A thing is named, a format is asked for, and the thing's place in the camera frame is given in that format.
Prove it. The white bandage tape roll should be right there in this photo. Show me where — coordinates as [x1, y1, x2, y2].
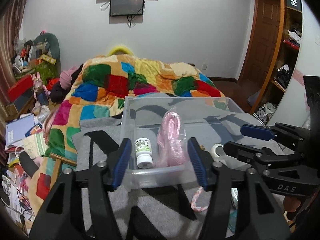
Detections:
[210, 144, 225, 159]

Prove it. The white medicine bottle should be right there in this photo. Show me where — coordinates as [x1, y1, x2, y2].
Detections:
[135, 138, 153, 169]

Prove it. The white ointment tube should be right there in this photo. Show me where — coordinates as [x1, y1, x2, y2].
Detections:
[231, 188, 239, 209]

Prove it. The pink white braided rope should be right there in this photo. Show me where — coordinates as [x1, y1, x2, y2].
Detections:
[190, 186, 209, 213]

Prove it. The person's right hand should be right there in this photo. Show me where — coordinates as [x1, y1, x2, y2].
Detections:
[283, 196, 301, 218]

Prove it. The clear plastic storage box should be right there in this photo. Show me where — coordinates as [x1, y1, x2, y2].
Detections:
[120, 96, 253, 191]

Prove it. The colourful patchwork quilt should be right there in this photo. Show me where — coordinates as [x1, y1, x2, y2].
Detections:
[27, 54, 223, 214]

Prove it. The wooden door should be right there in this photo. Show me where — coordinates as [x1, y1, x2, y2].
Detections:
[240, 0, 280, 90]

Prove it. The wooden wardrobe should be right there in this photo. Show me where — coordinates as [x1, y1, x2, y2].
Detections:
[250, 0, 303, 114]

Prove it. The pink knit hat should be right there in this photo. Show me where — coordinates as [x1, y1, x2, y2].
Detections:
[59, 67, 78, 90]

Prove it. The light blue book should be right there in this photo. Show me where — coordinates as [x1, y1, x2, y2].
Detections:
[5, 114, 35, 147]

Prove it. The pink bunny doll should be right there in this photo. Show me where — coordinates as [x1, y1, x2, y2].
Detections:
[31, 72, 49, 106]

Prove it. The yellow pillow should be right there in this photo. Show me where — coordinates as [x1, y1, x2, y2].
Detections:
[107, 45, 133, 56]

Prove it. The green gift box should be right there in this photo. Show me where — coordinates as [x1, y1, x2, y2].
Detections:
[28, 61, 58, 85]

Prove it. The red box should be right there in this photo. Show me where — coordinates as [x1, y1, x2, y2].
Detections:
[7, 74, 33, 102]

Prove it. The grey green chair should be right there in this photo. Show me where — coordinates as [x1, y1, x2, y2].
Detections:
[33, 33, 61, 74]

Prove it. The striped pink beige curtain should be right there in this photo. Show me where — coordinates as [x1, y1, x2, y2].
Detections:
[0, 0, 41, 120]

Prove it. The small black wall monitor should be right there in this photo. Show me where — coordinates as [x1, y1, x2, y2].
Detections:
[110, 0, 145, 17]

